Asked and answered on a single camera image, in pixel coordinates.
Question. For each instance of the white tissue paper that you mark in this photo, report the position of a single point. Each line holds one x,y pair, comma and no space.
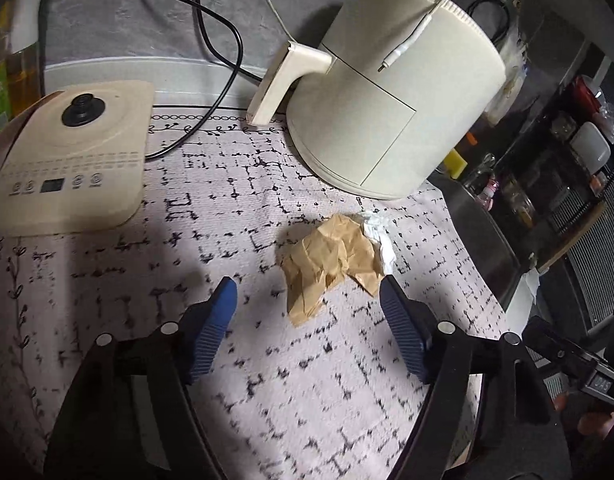
375,229

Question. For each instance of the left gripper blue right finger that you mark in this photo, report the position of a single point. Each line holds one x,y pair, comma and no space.
411,324

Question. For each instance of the black dish rack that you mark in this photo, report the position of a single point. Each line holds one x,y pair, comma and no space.
554,177

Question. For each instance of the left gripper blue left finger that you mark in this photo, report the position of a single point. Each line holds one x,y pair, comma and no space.
207,324

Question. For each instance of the brown paper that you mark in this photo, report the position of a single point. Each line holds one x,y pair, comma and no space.
336,250

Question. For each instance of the cream induction base unit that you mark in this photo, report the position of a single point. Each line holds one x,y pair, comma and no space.
78,164

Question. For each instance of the white cap spray bottle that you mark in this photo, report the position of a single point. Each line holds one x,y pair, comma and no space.
23,63

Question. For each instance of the person's right hand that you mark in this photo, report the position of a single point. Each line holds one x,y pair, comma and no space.
588,424

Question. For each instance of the cream air fryer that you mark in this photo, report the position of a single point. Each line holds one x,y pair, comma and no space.
390,90

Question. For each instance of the yellow sponge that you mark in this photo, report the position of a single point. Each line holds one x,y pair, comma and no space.
454,164

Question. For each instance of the patterned white tablecloth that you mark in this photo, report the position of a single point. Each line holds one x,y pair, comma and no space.
330,399

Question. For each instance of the steel kitchen sink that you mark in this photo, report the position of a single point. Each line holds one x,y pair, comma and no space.
485,243

